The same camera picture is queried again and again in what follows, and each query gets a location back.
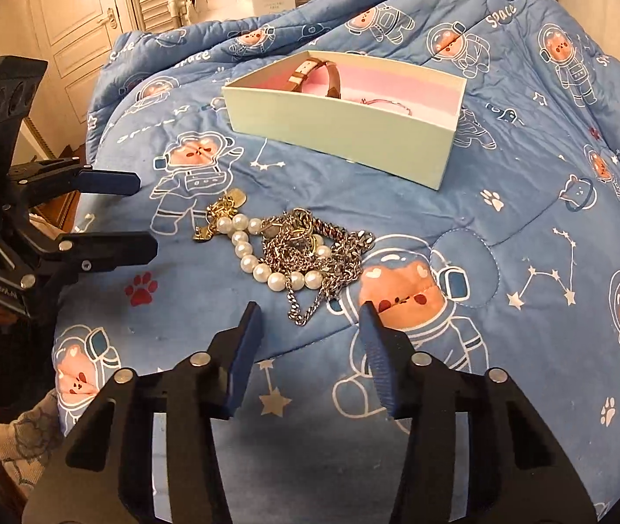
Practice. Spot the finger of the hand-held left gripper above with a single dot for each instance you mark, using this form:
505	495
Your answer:
124	248
107	181

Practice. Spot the pale green box pink lining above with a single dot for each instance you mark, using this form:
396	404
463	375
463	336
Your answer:
342	131

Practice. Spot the brown wooden furniture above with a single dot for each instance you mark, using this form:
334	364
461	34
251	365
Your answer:
58	202

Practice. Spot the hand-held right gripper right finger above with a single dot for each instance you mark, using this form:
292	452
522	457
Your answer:
378	360

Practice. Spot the cream panelled door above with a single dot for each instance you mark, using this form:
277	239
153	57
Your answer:
69	22

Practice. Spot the grey floral cloth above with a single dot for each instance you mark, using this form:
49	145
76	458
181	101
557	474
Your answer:
26	436

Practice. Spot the thin rose gold bangle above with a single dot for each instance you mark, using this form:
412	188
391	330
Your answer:
391	102

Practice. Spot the white pipe fixture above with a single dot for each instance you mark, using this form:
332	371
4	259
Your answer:
185	8

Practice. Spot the blue astronaut print blanket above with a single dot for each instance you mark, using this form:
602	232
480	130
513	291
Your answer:
479	295

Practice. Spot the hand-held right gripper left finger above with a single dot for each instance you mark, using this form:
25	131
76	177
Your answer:
244	352

